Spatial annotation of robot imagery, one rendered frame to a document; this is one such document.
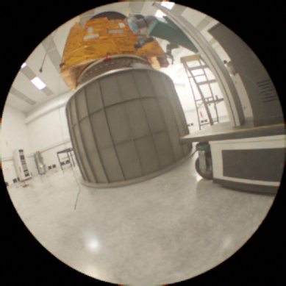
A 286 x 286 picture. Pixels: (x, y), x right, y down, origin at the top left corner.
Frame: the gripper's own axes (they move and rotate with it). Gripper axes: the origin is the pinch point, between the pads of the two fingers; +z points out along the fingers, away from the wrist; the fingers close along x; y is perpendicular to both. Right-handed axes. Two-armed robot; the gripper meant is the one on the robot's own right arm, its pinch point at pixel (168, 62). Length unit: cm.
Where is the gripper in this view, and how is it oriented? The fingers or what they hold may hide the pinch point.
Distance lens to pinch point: 150.3
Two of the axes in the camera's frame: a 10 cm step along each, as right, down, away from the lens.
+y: 5.4, 3.1, -7.8
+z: -0.5, 9.4, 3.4
